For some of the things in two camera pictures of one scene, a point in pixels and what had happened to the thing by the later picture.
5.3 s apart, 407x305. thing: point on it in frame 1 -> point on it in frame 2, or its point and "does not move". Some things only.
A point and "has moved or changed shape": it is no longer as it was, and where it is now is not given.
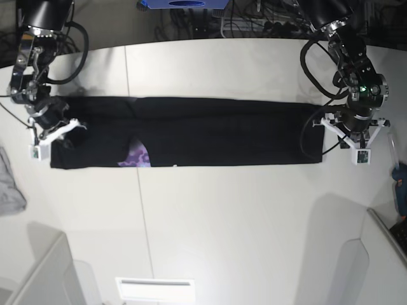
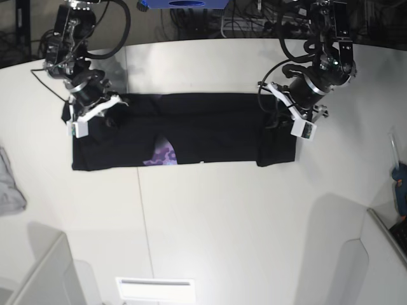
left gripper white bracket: [46, 142] -> [90, 114]
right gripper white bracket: [324, 122] -> [298, 115]
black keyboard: [399, 232] does not move
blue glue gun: [399, 176] does not move
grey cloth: [12, 201] does not move
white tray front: [162, 290] does not move
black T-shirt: [144, 131] has moved or changed shape
